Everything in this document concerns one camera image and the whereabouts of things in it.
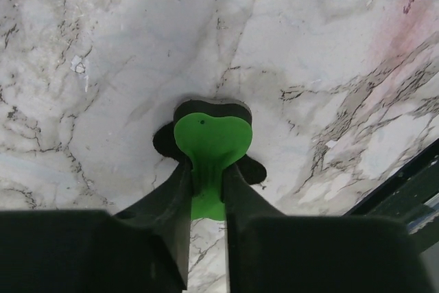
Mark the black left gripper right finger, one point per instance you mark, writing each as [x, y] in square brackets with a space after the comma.
[269, 251]

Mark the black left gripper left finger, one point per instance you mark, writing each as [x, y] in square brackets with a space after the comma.
[144, 248]

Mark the green black whiteboard eraser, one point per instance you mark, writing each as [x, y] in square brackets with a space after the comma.
[212, 134]

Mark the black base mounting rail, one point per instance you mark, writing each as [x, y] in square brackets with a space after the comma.
[409, 196]

